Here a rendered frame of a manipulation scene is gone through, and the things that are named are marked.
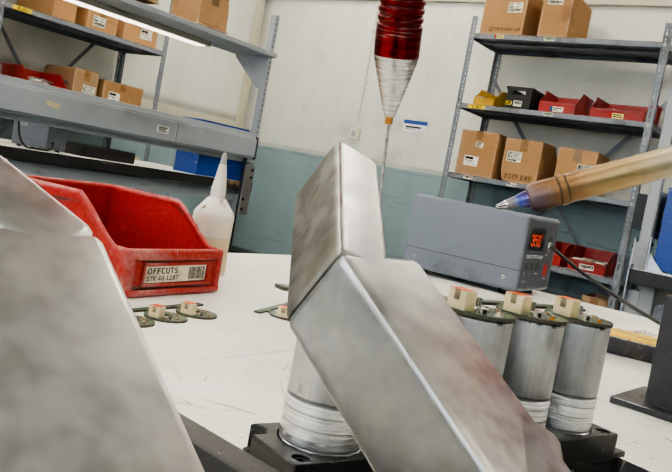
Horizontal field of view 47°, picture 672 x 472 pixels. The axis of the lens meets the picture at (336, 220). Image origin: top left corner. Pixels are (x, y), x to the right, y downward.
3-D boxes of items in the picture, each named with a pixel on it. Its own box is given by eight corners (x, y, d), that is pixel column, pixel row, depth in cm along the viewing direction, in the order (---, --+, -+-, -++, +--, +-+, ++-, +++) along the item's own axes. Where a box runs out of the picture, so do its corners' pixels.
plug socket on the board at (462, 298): (479, 312, 25) (483, 292, 25) (461, 311, 25) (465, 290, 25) (462, 306, 26) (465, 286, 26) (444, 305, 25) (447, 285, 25)
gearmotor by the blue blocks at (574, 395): (598, 455, 29) (626, 322, 29) (558, 460, 28) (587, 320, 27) (546, 431, 31) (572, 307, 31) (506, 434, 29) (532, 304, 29)
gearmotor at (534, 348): (552, 461, 27) (581, 320, 27) (507, 466, 26) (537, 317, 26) (500, 435, 29) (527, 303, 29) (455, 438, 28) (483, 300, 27)
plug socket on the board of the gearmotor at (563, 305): (582, 318, 28) (585, 300, 28) (568, 317, 28) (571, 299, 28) (564, 313, 29) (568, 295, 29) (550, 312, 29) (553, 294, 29)
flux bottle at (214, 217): (207, 268, 66) (227, 153, 65) (232, 277, 63) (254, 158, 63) (174, 267, 63) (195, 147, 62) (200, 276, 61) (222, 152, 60)
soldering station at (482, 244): (547, 295, 97) (562, 220, 96) (515, 297, 87) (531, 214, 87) (440, 269, 105) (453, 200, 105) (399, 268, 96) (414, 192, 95)
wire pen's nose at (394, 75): (362, 116, 19) (368, 55, 18) (373, 107, 20) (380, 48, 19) (406, 124, 19) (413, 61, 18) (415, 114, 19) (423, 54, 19)
